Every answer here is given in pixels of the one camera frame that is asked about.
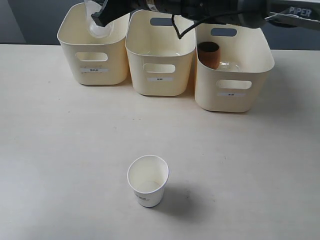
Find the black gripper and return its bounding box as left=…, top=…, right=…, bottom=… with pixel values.
left=90, top=0, right=159, bottom=27

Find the clear plastic bottle white cap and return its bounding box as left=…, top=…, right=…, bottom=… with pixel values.
left=83, top=0, right=116, bottom=39

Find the brown wooden cup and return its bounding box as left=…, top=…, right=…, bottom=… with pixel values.
left=197, top=41, right=221, bottom=70

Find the white paper cup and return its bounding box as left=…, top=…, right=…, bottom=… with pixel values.
left=127, top=155, right=170, bottom=208

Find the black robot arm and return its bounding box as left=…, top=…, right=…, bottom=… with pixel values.
left=90, top=0, right=320, bottom=30

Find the left cream plastic bin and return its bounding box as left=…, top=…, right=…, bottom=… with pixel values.
left=57, top=3, right=130, bottom=86

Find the cream plastic bin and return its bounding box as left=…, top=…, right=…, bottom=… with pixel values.
left=194, top=23, right=275, bottom=113
left=57, top=3, right=130, bottom=86
left=125, top=10, right=196, bottom=97

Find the middle cream plastic bin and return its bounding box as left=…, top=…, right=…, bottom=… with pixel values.
left=125, top=10, right=196, bottom=97

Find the right cream plastic bin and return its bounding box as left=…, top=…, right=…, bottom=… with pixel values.
left=194, top=23, right=275, bottom=113

